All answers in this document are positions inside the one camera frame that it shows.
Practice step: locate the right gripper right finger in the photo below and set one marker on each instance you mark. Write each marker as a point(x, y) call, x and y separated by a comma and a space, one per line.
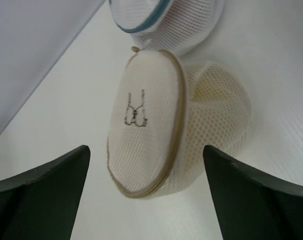
point(251, 204)

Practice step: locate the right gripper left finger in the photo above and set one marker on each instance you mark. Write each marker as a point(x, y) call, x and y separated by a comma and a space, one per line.
point(42, 203)

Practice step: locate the beige mesh laundry bag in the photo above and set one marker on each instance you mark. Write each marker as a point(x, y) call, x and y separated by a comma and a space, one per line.
point(163, 116)

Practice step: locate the white blue-rimmed laundry bag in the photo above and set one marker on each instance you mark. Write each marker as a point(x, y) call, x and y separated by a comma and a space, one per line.
point(177, 26)

